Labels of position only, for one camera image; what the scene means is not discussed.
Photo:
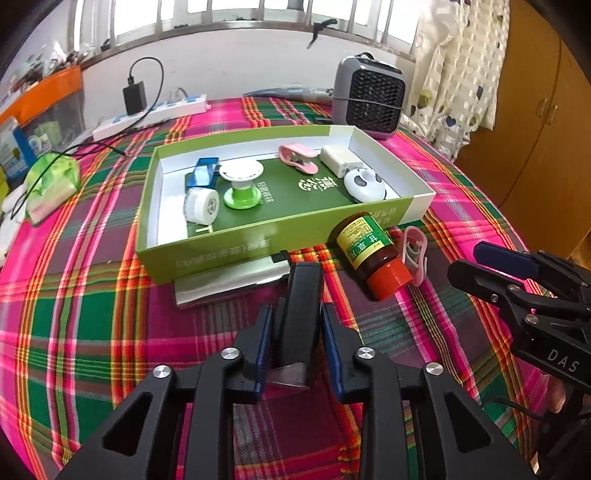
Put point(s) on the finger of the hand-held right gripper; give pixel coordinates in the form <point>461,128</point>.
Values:
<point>505,258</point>
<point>480,281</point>

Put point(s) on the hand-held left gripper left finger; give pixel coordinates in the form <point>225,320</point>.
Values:
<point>264,369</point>

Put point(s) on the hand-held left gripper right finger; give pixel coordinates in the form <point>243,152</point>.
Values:
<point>333,364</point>

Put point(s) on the black rectangular device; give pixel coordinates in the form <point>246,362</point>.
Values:
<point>298,323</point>

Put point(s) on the pink white clip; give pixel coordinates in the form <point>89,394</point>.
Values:
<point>413,254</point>

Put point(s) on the brown medicine bottle red cap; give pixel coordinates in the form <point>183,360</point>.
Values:
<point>369,251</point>

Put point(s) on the white panda-shaped gadget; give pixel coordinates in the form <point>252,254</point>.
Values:
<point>364,184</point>

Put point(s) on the green white cardboard box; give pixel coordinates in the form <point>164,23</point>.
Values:
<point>286,207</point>

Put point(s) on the white round spool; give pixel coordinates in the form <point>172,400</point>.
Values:
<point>202,205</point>

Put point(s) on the green white suction knob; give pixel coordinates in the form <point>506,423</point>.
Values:
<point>240,184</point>

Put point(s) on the pink stapler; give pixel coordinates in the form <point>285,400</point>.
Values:
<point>298,157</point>

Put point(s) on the person's right hand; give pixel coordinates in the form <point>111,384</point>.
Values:
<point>557,396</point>

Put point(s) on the silver flat tin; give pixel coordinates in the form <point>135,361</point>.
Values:
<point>221,288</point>

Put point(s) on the wooden wardrobe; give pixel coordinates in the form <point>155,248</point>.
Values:
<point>540,115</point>

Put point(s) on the beige patterned quilt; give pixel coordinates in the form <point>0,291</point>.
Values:
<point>415,127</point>

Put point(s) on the pink green plaid tablecloth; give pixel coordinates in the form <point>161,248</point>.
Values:
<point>92,323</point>

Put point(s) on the white charger plug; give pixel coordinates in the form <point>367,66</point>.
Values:
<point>339,161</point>

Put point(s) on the patterned beige curtain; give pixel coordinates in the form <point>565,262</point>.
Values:
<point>457,69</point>

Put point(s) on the blue plastic gadget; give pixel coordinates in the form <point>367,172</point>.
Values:
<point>202,173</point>

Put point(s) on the grey fan heater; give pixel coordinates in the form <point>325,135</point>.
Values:
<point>371,97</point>

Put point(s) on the grey tapered tool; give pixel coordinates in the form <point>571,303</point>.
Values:
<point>286,91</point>

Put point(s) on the white power strip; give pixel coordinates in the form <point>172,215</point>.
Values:
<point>152,115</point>

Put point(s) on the green tissue pack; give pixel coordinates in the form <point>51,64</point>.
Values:
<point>53,184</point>

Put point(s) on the black hanger hook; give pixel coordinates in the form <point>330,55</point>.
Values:
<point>321,30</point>

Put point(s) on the black power adapter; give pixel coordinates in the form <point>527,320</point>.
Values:
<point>135,99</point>

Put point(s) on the small white device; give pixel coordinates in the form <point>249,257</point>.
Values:
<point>13,201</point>

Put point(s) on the blue white carton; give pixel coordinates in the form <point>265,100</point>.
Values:
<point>14,147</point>

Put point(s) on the orange lid clear storage bin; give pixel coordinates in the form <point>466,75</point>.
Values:
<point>46,106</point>

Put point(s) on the metal window bars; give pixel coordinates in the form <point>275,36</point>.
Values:
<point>231,18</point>

